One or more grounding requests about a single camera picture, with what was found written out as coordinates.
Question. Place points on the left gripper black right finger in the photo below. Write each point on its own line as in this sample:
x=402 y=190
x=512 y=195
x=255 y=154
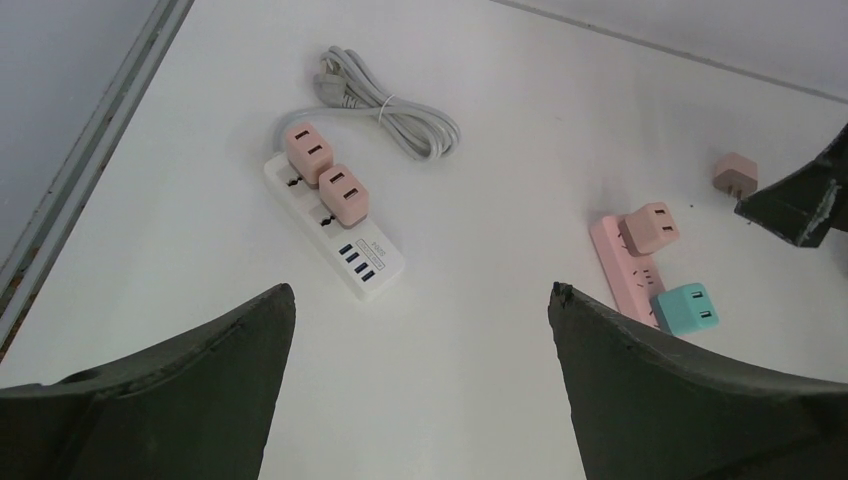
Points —
x=648 y=405

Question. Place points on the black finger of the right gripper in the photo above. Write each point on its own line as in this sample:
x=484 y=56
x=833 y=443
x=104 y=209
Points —
x=803 y=207

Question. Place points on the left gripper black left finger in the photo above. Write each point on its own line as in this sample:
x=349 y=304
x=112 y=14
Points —
x=196 y=406

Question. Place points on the teal plug adapter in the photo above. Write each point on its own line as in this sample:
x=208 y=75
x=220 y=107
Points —
x=684 y=310

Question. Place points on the pink power strip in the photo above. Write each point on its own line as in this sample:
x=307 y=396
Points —
x=633 y=281

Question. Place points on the white power strip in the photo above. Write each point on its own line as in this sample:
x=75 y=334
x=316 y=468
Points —
x=362 y=256

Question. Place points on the brown pink plug adapter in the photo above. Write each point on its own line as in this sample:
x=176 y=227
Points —
x=344 y=195

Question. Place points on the brown pink adapter spare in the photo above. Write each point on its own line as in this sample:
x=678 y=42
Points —
x=736 y=176

